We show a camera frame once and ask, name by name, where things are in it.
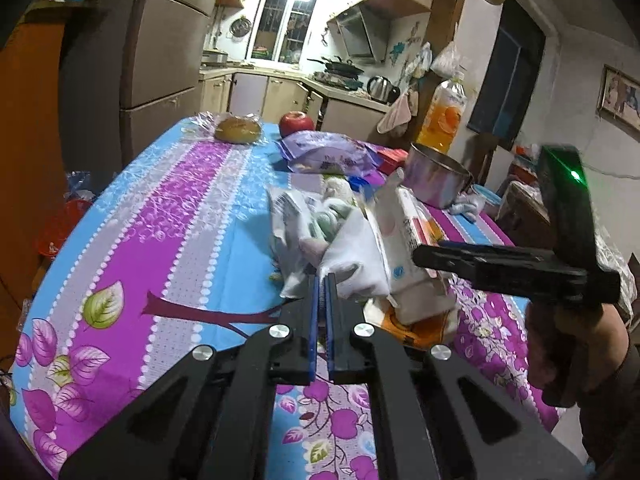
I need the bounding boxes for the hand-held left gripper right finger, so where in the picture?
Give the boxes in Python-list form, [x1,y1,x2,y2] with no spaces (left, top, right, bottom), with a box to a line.
[325,272,587,480]

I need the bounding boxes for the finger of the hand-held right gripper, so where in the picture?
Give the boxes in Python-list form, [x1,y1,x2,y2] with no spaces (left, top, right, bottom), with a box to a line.
[411,241,588,293]

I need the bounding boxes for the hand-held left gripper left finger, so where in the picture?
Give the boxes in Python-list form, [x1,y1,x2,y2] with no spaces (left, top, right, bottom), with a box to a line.
[59,274,326,480]

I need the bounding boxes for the white wipes packet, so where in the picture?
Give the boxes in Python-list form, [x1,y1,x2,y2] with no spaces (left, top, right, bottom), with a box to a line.
[370,167,451,326]

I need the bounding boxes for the orange white packet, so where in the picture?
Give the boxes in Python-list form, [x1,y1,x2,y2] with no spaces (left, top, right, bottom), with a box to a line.
[362,280,461,351]

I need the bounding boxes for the person's right forearm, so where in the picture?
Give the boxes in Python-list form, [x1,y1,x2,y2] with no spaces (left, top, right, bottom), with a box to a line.
[572,355,640,468]

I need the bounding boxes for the person's right hand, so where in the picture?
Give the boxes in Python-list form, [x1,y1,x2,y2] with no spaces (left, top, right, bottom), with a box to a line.
[524,302,632,408]

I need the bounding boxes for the wooden dining table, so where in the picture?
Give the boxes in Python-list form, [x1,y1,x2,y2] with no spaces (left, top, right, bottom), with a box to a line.
[495,177,640,311]

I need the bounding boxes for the red plastic basin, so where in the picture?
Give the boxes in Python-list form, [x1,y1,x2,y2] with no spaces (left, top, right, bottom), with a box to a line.
[509,157,541,186]

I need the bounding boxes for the grey cloth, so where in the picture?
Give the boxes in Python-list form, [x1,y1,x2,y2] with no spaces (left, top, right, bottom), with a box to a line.
[448,194,486,221]

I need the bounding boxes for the white satin cloth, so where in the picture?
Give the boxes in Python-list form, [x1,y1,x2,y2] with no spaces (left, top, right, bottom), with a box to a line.
[592,210,633,301]

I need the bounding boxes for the steel pot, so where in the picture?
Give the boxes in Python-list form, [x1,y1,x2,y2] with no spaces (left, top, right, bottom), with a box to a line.
[402,142,473,209]

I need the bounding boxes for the crumpled white green wrapper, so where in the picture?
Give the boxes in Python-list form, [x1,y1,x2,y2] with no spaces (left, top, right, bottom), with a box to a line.
[267,185,331,301]

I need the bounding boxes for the dark room window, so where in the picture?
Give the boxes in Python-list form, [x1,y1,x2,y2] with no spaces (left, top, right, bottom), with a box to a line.
[467,0,546,151]

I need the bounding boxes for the white fuzzy ball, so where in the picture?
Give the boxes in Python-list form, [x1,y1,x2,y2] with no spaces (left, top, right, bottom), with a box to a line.
[320,177,353,206]

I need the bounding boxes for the red box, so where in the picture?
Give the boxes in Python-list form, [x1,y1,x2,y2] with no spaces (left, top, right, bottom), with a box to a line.
[377,149,411,173]

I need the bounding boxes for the orange juice bottle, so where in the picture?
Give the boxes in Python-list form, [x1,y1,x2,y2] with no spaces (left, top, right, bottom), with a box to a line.
[416,71,468,155]

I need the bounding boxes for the purple snack bag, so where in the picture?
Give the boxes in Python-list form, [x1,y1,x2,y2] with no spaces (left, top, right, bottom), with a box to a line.
[276,131,383,175]

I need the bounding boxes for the pink hanging towel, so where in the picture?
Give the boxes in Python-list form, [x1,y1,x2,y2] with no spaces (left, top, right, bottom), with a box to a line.
[376,91,420,135]

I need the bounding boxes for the white hanging plastic bag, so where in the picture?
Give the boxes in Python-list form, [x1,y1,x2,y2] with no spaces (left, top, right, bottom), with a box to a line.
[430,40,473,78]

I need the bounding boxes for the red apple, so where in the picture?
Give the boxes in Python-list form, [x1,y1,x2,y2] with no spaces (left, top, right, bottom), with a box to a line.
[278,111,316,137]

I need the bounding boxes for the steel kettle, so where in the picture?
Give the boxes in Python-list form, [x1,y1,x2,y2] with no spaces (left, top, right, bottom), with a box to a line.
[366,75,401,103]

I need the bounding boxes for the bread in plastic bag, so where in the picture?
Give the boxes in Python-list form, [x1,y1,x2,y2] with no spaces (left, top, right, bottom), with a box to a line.
[181,112,266,145]

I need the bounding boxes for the beige kitchen base cabinets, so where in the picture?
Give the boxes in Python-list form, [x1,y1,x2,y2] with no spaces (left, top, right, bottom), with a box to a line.
[200,67,326,126]

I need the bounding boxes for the black frying pan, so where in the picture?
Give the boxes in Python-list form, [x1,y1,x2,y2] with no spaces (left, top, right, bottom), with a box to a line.
[307,57,366,78]

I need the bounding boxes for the steel range hood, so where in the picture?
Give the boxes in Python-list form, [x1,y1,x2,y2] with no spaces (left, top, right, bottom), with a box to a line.
[327,2,391,63]

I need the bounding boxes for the red plastic basket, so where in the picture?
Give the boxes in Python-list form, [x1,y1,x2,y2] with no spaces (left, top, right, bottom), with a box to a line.
[35,199,93,261]

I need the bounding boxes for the kitchen window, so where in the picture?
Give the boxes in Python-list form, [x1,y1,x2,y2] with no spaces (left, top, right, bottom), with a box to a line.
[247,0,326,63]

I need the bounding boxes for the beige refrigerator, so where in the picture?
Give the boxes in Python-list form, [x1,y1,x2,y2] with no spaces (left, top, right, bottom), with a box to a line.
[117,0,216,161]

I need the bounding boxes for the orange wooden cupboard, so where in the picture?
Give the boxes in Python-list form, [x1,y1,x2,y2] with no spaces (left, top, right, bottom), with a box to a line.
[0,0,71,336]

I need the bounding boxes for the framed wall picture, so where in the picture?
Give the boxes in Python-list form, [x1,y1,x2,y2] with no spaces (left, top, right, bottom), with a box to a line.
[596,64,640,128]

